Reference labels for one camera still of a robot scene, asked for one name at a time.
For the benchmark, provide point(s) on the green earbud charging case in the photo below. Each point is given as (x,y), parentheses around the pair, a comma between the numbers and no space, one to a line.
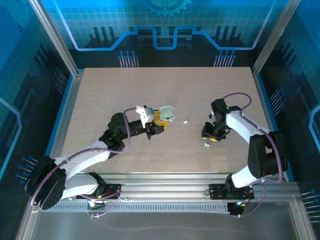
(167,113)

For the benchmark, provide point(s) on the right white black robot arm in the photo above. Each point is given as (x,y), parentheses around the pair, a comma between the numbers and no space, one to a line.
(240,122)

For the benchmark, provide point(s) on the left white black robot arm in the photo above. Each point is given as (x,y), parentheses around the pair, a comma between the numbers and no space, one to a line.
(82,156)

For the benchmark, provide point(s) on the right small control box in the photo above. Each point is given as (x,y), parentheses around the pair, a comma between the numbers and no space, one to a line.
(236,208)

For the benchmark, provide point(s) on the small control box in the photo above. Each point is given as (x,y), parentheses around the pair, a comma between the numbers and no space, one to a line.
(96,205)
(236,208)

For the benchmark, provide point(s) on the left small control box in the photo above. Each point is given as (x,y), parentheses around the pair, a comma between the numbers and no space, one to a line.
(96,205)

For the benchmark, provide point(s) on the right table side rail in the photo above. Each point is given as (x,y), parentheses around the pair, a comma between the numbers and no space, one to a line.
(259,86)

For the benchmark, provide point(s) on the table side rail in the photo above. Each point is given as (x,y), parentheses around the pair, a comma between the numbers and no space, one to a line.
(259,86)
(61,120)

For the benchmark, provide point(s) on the right black mount plate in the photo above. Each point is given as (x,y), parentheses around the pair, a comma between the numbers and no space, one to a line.
(215,191)

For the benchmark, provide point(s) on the black mount plate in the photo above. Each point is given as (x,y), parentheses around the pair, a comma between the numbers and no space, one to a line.
(215,191)
(113,187)

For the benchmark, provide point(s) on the left table side rail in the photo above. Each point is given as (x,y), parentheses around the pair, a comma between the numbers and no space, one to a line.
(61,120)

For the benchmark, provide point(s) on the left black mount plate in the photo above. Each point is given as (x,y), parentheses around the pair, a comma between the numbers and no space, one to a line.
(113,187)

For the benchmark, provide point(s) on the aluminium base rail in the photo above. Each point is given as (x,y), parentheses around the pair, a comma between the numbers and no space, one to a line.
(165,187)

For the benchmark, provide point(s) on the grey metal base plate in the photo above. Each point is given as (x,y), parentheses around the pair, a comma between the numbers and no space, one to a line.
(162,222)

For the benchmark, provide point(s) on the right aluminium frame post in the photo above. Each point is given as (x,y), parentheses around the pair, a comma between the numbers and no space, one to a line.
(275,37)

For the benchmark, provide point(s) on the aluminium frame post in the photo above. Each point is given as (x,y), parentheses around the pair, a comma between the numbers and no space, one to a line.
(56,37)
(275,37)

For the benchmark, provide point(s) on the left aluminium frame post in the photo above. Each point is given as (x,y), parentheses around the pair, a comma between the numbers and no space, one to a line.
(56,37)

